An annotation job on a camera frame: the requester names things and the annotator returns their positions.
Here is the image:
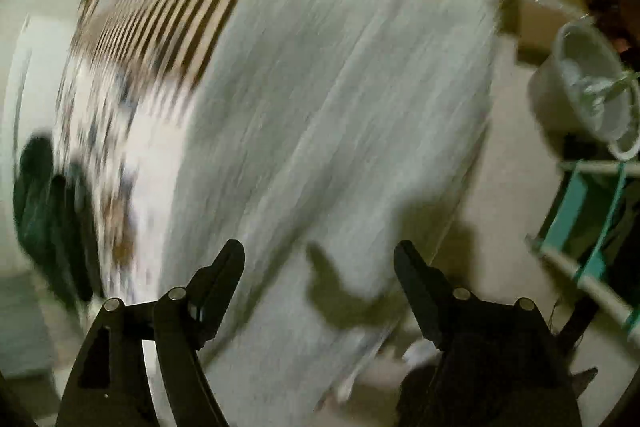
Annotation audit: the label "grey fleece pants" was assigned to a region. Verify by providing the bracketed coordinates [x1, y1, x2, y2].
[162, 0, 496, 426]

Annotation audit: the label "teal laundry rack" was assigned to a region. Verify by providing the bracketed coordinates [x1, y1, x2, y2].
[526, 160, 639, 343]

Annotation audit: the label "dark green blanket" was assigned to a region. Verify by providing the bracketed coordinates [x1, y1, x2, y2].
[13, 134, 104, 312]

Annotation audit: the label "floral bed sheet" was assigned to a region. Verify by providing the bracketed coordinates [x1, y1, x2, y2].
[53, 50, 200, 303]

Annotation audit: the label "white bucket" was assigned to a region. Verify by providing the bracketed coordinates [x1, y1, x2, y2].
[528, 22, 639, 161]

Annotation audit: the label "brown checkered blanket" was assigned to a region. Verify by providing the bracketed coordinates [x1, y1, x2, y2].
[74, 0, 239, 91]

